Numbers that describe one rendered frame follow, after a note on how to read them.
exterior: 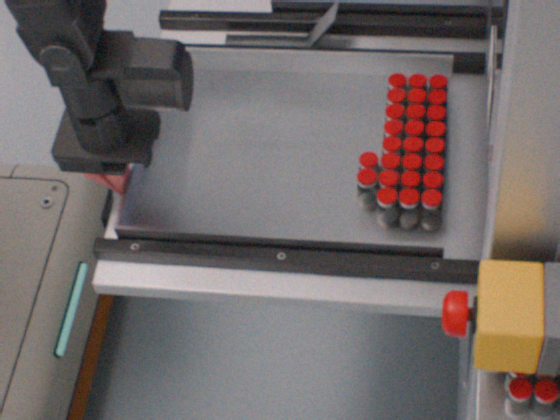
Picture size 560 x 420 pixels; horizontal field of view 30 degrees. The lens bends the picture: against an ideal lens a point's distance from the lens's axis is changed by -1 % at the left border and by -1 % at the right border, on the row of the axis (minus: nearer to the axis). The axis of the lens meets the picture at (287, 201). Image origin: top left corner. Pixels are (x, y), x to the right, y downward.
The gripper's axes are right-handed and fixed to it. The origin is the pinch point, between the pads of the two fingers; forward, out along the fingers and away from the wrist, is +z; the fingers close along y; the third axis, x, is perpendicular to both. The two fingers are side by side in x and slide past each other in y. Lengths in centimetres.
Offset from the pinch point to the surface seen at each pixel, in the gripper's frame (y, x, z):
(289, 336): 8, 30, 90
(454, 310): 35.6, -19.1, -12.1
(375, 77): 26.0, 18.7, 1.4
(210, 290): 11.4, -11.0, 2.0
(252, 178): 13.7, 3.3, 1.7
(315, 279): 22.0, -8.9, 1.7
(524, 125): 39, -13, -29
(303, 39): 16.8, 24.5, 1.6
